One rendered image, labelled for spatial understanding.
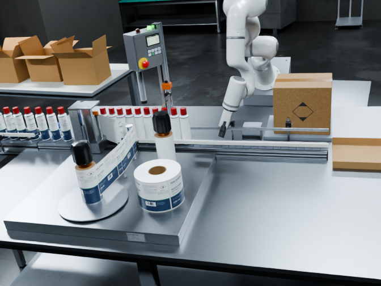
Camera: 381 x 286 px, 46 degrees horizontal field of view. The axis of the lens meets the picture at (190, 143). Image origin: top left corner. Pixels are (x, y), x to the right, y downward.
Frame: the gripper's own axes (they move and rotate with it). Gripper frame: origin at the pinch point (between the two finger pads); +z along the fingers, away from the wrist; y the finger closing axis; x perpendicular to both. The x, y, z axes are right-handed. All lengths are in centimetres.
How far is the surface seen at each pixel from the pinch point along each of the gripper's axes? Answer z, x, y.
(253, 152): 2.1, 18.7, 5.2
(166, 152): 2.1, -20.7, 31.8
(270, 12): 66, -16, -612
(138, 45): -32, -54, -1
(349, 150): -11, 64, -5
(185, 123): 0.6, -19.7, 2.1
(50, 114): 24, -97, 1
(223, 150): 6.5, 3.7, 5.5
